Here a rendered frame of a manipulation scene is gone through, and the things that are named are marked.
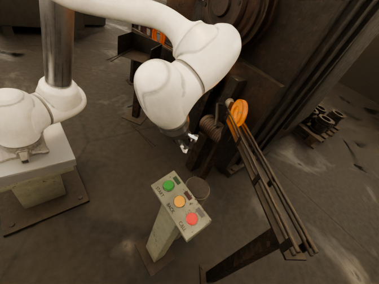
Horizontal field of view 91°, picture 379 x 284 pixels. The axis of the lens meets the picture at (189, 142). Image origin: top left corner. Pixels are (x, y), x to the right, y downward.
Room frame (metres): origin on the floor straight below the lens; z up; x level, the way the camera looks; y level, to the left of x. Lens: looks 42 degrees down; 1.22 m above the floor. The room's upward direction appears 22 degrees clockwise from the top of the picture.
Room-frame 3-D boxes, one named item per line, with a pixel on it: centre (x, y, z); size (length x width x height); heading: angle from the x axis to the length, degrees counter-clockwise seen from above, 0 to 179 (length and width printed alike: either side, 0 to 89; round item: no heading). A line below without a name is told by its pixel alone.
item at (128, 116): (1.43, 0.62, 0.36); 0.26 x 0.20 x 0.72; 88
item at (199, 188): (0.52, -0.11, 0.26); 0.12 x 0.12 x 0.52
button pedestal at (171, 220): (0.37, -0.05, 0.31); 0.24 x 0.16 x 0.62; 53
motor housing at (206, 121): (1.06, -0.13, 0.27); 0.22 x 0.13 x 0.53; 53
